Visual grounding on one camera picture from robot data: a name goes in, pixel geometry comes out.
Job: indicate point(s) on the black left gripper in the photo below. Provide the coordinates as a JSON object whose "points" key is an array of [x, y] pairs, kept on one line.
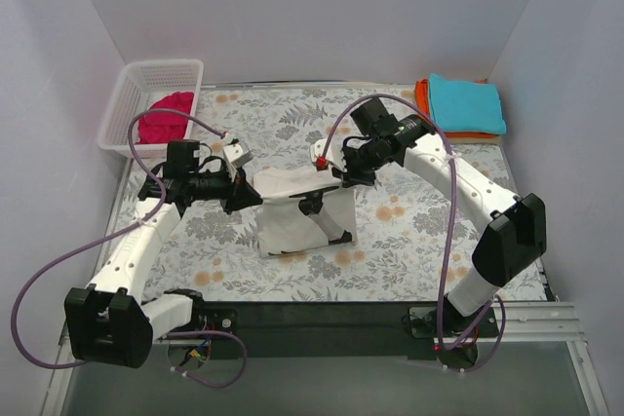
{"points": [[235, 190]]}

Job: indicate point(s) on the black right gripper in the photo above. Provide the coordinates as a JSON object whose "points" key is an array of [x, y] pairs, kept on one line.
{"points": [[351, 169]]}

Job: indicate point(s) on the white t shirt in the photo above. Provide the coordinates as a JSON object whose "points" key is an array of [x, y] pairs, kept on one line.
{"points": [[302, 209]]}

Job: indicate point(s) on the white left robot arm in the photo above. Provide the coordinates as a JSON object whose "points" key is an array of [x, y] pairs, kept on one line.
{"points": [[106, 320]]}

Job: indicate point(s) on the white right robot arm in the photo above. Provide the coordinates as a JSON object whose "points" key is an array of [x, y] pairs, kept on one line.
{"points": [[512, 228]]}

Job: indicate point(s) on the crumpled red t shirt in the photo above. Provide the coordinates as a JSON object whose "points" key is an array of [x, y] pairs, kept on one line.
{"points": [[163, 126]]}

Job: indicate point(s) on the folded blue t shirt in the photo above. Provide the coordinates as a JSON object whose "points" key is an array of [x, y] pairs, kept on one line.
{"points": [[463, 106]]}

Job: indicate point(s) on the white plastic laundry basket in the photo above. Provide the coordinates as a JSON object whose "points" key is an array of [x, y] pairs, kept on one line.
{"points": [[140, 85]]}

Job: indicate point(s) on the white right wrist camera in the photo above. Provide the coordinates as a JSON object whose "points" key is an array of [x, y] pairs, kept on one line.
{"points": [[325, 155]]}

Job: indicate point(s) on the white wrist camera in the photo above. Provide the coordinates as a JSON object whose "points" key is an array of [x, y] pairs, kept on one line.
{"points": [[235, 153], [325, 155]]}

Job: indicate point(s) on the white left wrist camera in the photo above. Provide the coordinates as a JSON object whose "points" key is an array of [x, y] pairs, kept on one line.
{"points": [[235, 153]]}

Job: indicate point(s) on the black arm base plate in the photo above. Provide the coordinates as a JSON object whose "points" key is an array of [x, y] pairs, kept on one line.
{"points": [[322, 329]]}

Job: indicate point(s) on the aluminium frame rail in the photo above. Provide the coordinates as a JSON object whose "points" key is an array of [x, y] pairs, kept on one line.
{"points": [[530, 358]]}

